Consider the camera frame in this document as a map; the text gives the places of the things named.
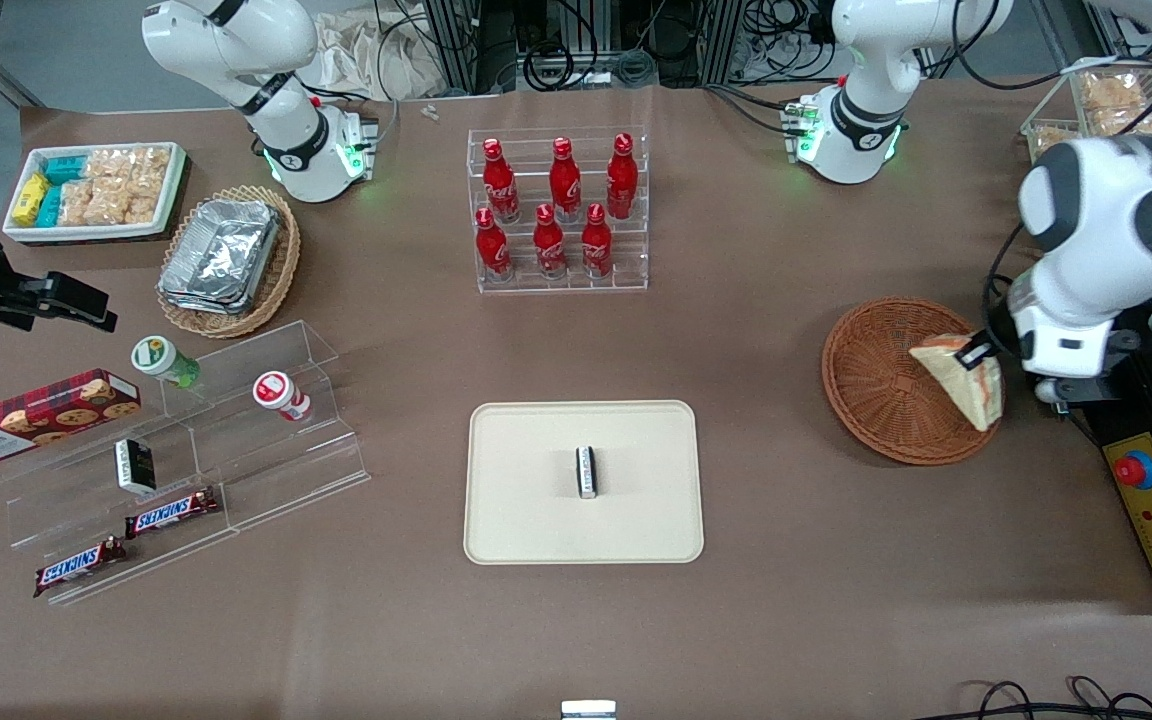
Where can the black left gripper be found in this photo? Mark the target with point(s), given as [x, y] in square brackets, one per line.
[979, 349]

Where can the triangular sandwich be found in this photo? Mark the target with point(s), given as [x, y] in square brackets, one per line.
[971, 395]

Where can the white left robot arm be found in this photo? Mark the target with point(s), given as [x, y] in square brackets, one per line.
[861, 110]

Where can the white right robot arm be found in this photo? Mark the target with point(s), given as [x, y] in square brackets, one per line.
[236, 45]

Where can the white rectangular snack tray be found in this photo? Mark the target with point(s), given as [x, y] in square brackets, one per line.
[21, 232]

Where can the round brown wicker basket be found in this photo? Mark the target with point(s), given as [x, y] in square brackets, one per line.
[876, 390]

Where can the oval light wicker basket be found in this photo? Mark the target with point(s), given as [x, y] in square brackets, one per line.
[276, 285]

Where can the beige rectangular tray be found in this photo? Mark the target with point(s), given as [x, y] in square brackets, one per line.
[526, 500]

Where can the green lid drink bottle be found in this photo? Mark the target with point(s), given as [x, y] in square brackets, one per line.
[158, 357]

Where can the teal snack pack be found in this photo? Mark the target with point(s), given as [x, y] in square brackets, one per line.
[66, 169]
[49, 207]

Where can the clear bag of crackers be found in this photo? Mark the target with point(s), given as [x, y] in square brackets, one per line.
[1131, 120]
[126, 205]
[1051, 140]
[76, 203]
[1111, 88]
[149, 170]
[108, 166]

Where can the yellow snack pack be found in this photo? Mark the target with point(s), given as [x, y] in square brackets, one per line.
[31, 198]

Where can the red tartan cookie box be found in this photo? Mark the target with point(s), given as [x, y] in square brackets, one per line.
[36, 415]

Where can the small black carton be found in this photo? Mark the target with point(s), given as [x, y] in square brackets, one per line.
[134, 466]

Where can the red emergency stop button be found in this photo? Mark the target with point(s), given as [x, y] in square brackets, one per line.
[1135, 470]

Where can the red lid drink bottle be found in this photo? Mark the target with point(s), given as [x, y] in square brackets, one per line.
[276, 391]

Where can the snickers chocolate bar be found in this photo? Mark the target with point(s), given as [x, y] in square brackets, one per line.
[79, 566]
[171, 513]

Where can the clear acrylic stepped shelf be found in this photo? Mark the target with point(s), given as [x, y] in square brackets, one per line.
[276, 470]

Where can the clear acrylic bottle rack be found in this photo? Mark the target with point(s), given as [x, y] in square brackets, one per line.
[626, 250]

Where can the crumpled white paper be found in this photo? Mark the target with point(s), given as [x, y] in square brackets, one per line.
[366, 55]

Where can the red cola bottle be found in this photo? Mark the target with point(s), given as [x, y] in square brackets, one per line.
[565, 180]
[501, 185]
[622, 180]
[596, 245]
[549, 245]
[492, 245]

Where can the small black white box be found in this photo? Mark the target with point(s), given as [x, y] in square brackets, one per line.
[587, 472]

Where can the small white black device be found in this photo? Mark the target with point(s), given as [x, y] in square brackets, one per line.
[588, 711]

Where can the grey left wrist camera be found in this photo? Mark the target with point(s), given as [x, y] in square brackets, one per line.
[1049, 390]

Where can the aluminium frame post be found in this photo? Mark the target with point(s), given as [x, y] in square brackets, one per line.
[454, 45]
[721, 40]

